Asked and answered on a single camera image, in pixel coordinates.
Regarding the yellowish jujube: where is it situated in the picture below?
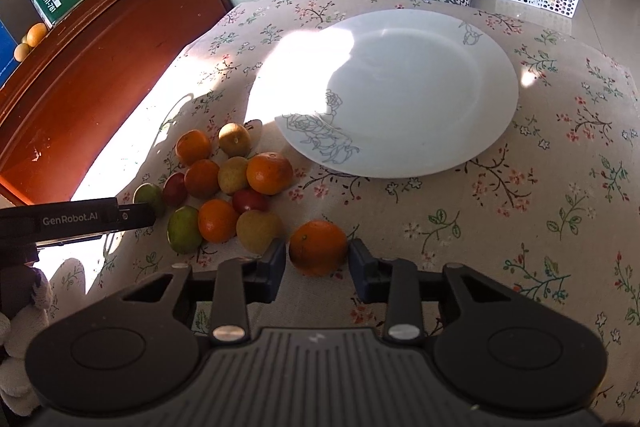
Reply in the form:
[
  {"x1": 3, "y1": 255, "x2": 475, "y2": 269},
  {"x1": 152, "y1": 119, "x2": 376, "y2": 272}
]
[{"x1": 218, "y1": 156, "x2": 248, "y2": 195}]

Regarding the orange mandarin large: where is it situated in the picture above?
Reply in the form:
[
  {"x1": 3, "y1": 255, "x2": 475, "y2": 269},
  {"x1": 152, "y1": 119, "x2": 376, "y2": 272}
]
[{"x1": 246, "y1": 152, "x2": 294, "y2": 196}]

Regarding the brownish green jujube top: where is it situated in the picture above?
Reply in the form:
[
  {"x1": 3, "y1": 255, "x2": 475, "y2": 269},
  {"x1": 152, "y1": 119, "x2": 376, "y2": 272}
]
[{"x1": 218, "y1": 122, "x2": 252, "y2": 157}]

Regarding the small yellow fruit on cabinet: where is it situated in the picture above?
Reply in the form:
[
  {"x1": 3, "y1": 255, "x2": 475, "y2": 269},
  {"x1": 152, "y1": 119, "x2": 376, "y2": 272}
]
[{"x1": 14, "y1": 42, "x2": 32, "y2": 63}]

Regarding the small orange on cabinet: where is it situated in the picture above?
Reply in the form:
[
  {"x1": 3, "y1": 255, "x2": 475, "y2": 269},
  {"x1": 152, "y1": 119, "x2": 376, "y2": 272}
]
[{"x1": 23, "y1": 23, "x2": 48, "y2": 48}]

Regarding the floral tablecloth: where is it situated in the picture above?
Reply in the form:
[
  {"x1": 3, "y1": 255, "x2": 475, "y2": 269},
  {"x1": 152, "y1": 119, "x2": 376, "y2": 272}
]
[{"x1": 37, "y1": 0, "x2": 640, "y2": 423}]

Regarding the red wooden cabinet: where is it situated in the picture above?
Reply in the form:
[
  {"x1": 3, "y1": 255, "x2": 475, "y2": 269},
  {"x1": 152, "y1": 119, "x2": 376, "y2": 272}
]
[{"x1": 1, "y1": 0, "x2": 232, "y2": 205}]

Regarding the green lime fruit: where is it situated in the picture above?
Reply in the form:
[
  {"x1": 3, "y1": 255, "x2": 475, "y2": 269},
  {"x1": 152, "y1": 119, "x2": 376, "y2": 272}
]
[{"x1": 167, "y1": 206, "x2": 203, "y2": 255}]

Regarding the red cherry tomato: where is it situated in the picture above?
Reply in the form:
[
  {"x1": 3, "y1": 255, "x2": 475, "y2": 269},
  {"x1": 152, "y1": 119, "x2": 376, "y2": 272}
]
[
  {"x1": 231, "y1": 187, "x2": 269, "y2": 213},
  {"x1": 162, "y1": 172, "x2": 189, "y2": 208}
]

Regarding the white floral plate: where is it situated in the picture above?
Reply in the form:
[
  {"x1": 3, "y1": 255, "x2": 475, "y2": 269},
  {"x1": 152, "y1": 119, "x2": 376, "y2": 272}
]
[{"x1": 246, "y1": 10, "x2": 518, "y2": 179}]

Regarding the blue box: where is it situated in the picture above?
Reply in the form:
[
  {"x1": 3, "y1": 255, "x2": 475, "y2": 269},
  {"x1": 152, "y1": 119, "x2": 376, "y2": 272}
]
[{"x1": 0, "y1": 23, "x2": 18, "y2": 86}]

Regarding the white plush toy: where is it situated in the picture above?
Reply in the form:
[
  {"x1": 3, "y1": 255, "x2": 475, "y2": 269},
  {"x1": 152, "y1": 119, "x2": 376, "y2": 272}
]
[{"x1": 1, "y1": 265, "x2": 53, "y2": 417}]

